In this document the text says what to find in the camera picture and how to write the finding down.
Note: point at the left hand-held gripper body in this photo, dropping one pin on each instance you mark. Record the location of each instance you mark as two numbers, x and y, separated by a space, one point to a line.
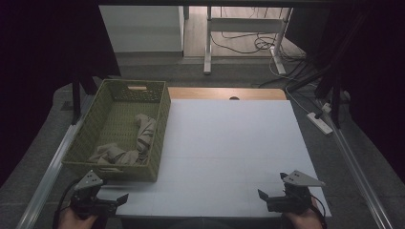
87 198

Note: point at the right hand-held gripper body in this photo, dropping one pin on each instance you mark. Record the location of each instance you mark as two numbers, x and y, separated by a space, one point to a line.
293 200

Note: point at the beige pants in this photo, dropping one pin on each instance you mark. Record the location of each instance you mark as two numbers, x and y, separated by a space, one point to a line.
144 130

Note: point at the green woven plastic basket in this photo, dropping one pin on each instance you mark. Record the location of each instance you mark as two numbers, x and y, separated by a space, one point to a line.
108 120

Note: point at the person's right hand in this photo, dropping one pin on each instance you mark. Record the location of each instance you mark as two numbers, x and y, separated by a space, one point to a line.
304 221

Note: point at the person's left hand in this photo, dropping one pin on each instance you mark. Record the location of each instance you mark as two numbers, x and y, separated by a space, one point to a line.
74 221

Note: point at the white board table cover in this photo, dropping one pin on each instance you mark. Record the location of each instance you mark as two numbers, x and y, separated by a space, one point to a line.
238 143

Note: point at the white power strip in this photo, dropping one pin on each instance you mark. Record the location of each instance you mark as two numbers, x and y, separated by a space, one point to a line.
320 124

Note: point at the black plug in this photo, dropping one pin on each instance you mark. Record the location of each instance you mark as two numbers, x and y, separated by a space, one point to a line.
318 114

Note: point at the white power adapter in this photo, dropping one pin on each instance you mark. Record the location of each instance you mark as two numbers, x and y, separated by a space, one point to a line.
326 107

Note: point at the black metal stand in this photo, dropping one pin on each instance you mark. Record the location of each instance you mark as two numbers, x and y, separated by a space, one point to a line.
335 101
75 101

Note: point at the dark curtain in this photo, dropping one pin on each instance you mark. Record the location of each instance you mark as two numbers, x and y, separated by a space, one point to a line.
372 63
41 63

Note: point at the white cabinet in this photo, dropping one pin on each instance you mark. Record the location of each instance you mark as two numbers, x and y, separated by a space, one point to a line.
143 28

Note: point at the aluminium rail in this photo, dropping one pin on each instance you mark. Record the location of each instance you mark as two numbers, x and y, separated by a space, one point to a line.
51 171
356 168

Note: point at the white desk frame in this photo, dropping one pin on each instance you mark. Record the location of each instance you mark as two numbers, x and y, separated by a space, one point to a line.
245 24

